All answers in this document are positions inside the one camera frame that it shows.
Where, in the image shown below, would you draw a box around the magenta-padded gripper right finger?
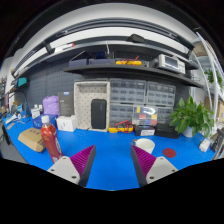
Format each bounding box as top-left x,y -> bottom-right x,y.
130,144 -> 179,188

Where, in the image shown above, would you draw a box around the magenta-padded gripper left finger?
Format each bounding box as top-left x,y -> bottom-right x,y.
46,144 -> 97,188

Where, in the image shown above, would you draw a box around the red drink bottle white cap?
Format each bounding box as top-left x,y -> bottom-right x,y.
40,115 -> 64,164

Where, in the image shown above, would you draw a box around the flat round red coaster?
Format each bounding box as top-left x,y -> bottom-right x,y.
162,147 -> 177,159

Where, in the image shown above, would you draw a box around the white mug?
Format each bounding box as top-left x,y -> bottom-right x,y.
131,137 -> 156,155

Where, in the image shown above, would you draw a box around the plain black box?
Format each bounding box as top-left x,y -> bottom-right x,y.
155,123 -> 181,140

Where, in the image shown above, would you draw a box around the black box with white label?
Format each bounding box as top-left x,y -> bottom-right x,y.
133,125 -> 156,137

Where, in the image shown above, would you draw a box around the brown cardboard box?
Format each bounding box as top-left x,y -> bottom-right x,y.
17,127 -> 46,154

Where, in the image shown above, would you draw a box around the small white box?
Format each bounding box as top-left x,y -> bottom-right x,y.
55,115 -> 78,133

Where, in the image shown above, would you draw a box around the white power adapter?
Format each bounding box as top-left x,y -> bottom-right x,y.
199,138 -> 212,153

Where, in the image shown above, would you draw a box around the grey small-parts drawer cabinet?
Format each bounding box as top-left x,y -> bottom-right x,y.
145,81 -> 177,108
109,103 -> 135,128
109,78 -> 147,105
156,106 -> 174,126

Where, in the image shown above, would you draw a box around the clear organiser with coloured parts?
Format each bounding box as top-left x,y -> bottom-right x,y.
131,105 -> 158,127

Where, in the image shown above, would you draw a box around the yellow multimeter with red leads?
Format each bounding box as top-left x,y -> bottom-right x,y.
115,56 -> 143,66
107,120 -> 134,134

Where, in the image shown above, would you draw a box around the green potted plant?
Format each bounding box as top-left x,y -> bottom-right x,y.
168,95 -> 216,139

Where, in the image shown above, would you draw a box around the small white bottles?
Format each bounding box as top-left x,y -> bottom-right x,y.
30,104 -> 44,120

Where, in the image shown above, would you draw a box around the purple plastic bag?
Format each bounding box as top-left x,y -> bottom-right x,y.
42,95 -> 60,116

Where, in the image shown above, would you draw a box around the black zip case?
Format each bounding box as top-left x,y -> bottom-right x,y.
90,98 -> 108,130

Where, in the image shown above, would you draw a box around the dark grey upright box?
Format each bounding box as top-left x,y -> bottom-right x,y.
57,91 -> 75,117

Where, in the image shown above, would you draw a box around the black handheld device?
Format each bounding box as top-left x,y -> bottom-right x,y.
210,127 -> 224,154

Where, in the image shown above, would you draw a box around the white perforated tray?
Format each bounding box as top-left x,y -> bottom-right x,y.
73,80 -> 111,133

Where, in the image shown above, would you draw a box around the teal screen device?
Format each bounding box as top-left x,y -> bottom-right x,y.
14,77 -> 28,88

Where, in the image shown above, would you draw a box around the grey white oscilloscope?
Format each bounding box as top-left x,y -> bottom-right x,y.
157,53 -> 186,75

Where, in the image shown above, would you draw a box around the white shelf unit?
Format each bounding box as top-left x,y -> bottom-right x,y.
189,31 -> 224,134

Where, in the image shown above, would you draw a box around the black rounded device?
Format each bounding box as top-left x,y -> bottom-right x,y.
126,33 -> 146,44

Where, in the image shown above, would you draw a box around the dark grey wall shelf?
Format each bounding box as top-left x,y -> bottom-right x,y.
63,63 -> 204,89

